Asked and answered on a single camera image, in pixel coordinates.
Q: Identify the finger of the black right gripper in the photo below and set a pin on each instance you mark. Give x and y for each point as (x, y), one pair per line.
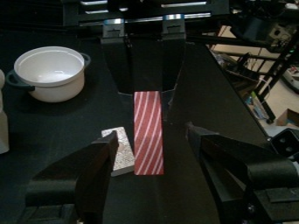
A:
(172, 52)
(116, 58)

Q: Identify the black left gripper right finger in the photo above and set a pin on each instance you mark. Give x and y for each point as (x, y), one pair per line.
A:
(248, 175)

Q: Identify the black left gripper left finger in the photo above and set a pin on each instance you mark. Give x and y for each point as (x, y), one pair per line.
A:
(73, 175)

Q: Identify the red white-striped toy salmon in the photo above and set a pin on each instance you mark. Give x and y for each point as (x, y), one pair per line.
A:
(148, 131)

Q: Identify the grey speckled toy block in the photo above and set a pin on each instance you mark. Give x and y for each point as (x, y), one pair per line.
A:
(122, 154)

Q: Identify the brown cardboard box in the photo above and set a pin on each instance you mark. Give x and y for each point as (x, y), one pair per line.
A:
(288, 117)

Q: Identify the black gear with grey box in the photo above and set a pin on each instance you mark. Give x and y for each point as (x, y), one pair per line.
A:
(264, 29)

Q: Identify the black bracket with holes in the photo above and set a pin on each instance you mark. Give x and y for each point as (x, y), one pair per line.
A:
(285, 144)

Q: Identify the black metal stand frame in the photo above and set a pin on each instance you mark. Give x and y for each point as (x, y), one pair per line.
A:
(272, 73)

